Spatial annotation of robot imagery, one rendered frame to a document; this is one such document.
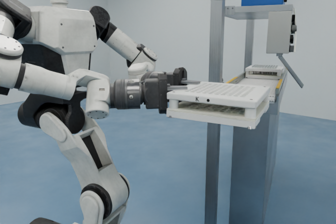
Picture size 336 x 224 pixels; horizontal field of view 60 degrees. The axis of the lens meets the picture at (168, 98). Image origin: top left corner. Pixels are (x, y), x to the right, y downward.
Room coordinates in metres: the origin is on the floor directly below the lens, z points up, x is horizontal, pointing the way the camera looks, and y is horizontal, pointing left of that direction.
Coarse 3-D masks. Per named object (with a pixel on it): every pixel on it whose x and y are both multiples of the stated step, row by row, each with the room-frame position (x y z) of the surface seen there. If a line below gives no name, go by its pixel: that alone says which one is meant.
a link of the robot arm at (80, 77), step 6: (72, 72) 0.79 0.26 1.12; (78, 72) 0.79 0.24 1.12; (84, 72) 0.80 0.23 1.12; (90, 72) 0.82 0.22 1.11; (96, 72) 0.83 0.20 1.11; (72, 78) 0.77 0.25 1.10; (78, 78) 0.78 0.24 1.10; (84, 78) 0.82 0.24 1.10; (90, 78) 0.82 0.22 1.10; (96, 78) 0.82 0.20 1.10; (102, 78) 0.83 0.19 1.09; (108, 78) 0.85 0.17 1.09; (66, 84) 0.75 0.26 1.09; (72, 84) 0.76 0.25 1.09; (78, 84) 0.84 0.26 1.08; (84, 84) 0.84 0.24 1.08; (66, 90) 0.75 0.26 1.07; (72, 90) 0.76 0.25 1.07; (66, 96) 0.76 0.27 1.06
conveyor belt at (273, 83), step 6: (246, 78) 2.05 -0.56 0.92; (252, 78) 2.05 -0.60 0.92; (258, 78) 2.05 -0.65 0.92; (246, 84) 1.79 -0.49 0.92; (252, 84) 1.79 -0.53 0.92; (258, 84) 1.79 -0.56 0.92; (264, 84) 1.79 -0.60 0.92; (270, 84) 1.79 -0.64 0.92; (276, 84) 1.79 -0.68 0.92; (270, 90) 1.58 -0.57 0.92; (270, 96) 1.46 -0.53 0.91; (270, 102) 1.47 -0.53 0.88
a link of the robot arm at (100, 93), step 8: (96, 80) 0.82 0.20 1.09; (104, 80) 0.82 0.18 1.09; (120, 80) 0.82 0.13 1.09; (88, 88) 0.81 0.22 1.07; (96, 88) 0.80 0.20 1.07; (104, 88) 0.81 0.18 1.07; (112, 88) 0.81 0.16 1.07; (120, 88) 0.80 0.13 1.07; (88, 96) 0.80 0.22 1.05; (96, 96) 0.79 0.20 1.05; (104, 96) 0.79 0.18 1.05; (112, 96) 0.80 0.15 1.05; (120, 96) 0.79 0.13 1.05; (88, 104) 0.78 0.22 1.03; (96, 104) 0.77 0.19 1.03; (104, 104) 0.78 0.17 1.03; (112, 104) 0.81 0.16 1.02; (120, 104) 0.80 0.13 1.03; (88, 112) 0.77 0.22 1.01; (96, 112) 0.78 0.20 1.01; (104, 112) 0.78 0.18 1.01
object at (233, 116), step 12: (168, 108) 0.79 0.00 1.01; (180, 108) 0.79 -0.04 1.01; (192, 108) 0.80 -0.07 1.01; (204, 108) 0.80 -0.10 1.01; (216, 108) 0.80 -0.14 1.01; (228, 108) 0.80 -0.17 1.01; (240, 108) 0.81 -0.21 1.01; (264, 108) 0.83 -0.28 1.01; (204, 120) 0.75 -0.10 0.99; (216, 120) 0.73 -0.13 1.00; (228, 120) 0.72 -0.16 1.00; (240, 120) 0.70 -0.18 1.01; (252, 120) 0.69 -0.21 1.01
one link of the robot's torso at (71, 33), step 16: (32, 16) 1.01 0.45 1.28; (48, 16) 1.00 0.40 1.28; (64, 16) 1.04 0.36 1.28; (80, 16) 1.12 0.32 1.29; (32, 32) 1.00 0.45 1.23; (48, 32) 1.00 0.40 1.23; (64, 32) 1.03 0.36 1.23; (80, 32) 1.10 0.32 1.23; (32, 48) 1.03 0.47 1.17; (48, 48) 1.01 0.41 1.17; (64, 48) 1.03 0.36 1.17; (80, 48) 1.10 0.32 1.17; (48, 64) 1.02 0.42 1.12; (64, 64) 1.04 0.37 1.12; (80, 64) 1.11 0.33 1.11
